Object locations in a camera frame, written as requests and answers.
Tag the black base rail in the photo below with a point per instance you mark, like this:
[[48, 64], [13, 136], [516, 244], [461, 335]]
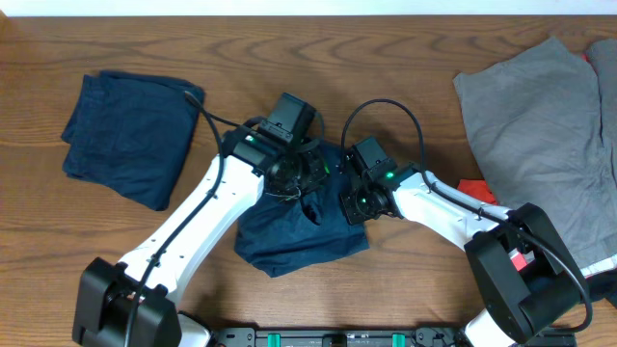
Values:
[[347, 337]]

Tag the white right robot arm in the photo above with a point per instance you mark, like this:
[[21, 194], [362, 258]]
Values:
[[530, 285]]

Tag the dark blue shorts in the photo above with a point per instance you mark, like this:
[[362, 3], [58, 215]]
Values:
[[281, 237]]

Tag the grey garment at edge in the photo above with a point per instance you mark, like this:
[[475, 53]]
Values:
[[602, 57]]

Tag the red cloth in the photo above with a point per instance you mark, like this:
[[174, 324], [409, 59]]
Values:
[[477, 189]]

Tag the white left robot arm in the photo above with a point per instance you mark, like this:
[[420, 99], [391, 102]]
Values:
[[134, 302]]

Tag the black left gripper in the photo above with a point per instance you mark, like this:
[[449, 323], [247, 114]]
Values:
[[299, 182]]

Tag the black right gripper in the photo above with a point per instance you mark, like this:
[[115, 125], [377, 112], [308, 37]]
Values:
[[354, 215]]

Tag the grey shorts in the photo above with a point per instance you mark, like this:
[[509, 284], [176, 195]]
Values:
[[535, 128]]

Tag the black garment under pile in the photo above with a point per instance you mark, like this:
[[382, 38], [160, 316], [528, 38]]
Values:
[[603, 286]]

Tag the folded dark blue garment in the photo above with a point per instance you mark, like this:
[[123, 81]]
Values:
[[131, 133]]

